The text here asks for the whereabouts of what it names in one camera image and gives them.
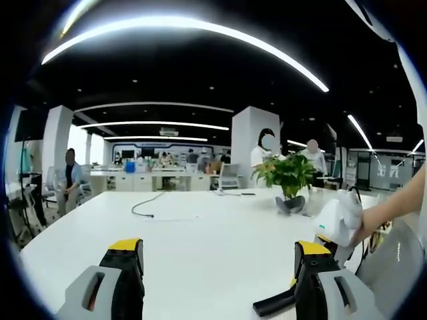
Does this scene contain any black stand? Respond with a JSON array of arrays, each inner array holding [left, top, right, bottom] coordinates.
[[6, 139, 48, 241]]

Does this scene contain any white mesh basket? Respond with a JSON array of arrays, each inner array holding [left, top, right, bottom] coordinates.
[[356, 213, 427, 320]]

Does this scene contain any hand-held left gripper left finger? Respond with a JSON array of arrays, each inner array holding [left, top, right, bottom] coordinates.
[[55, 237, 146, 320]]

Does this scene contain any white office chair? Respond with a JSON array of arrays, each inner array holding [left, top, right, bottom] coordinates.
[[216, 163, 245, 191]]

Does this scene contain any long ceiling light strip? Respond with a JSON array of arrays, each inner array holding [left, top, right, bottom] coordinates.
[[41, 15, 330, 93]]

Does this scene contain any grey cable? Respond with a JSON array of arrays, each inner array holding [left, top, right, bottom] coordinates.
[[131, 190, 167, 219]]

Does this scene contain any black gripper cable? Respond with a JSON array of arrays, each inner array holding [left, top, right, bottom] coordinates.
[[348, 185, 368, 276]]

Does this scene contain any black wall screen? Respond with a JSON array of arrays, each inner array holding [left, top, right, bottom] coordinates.
[[14, 107, 45, 141]]

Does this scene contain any dark curved headset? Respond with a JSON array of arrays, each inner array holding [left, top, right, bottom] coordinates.
[[274, 195, 306, 215]]

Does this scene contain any black remote control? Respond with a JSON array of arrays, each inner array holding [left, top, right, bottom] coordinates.
[[252, 289, 296, 316]]

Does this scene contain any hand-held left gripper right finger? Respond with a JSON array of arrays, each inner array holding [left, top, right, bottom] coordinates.
[[289, 239, 385, 320]]

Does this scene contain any white desk row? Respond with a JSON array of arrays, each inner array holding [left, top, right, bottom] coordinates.
[[89, 169, 215, 193]]

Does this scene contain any green potted plant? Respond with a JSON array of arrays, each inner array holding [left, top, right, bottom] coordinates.
[[251, 152, 318, 201]]

